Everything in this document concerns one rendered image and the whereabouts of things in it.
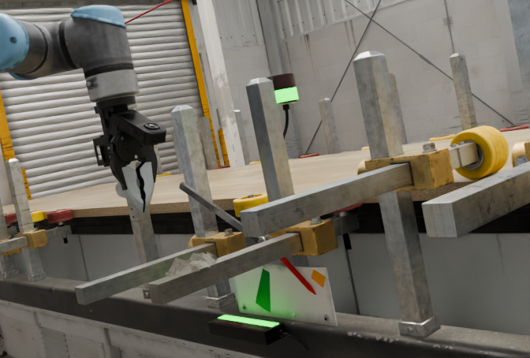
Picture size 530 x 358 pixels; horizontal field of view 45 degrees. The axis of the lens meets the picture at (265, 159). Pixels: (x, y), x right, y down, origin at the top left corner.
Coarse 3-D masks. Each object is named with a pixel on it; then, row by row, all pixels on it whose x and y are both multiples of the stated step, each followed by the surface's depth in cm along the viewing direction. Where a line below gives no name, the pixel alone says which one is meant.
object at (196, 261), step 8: (192, 256) 97; (200, 256) 97; (208, 256) 98; (176, 264) 96; (184, 264) 97; (192, 264) 94; (200, 264) 95; (208, 264) 97; (168, 272) 96; (176, 272) 95; (184, 272) 94; (192, 272) 94
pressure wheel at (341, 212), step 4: (356, 204) 116; (360, 204) 117; (344, 208) 115; (348, 208) 115; (352, 208) 116; (332, 212) 116; (336, 212) 116; (340, 212) 118; (344, 212) 118; (348, 212) 119; (340, 216) 118; (344, 236) 119; (348, 236) 119; (344, 240) 119; (348, 240) 119; (348, 244) 119; (348, 248) 119
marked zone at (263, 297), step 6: (264, 270) 119; (264, 276) 119; (264, 282) 119; (264, 288) 120; (258, 294) 121; (264, 294) 120; (270, 294) 119; (258, 300) 122; (264, 300) 120; (270, 300) 119; (264, 306) 121; (270, 306) 119
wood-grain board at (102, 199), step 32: (288, 160) 248; (320, 160) 214; (352, 160) 189; (64, 192) 355; (96, 192) 289; (160, 192) 212; (224, 192) 167; (256, 192) 151; (416, 192) 111; (448, 192) 106
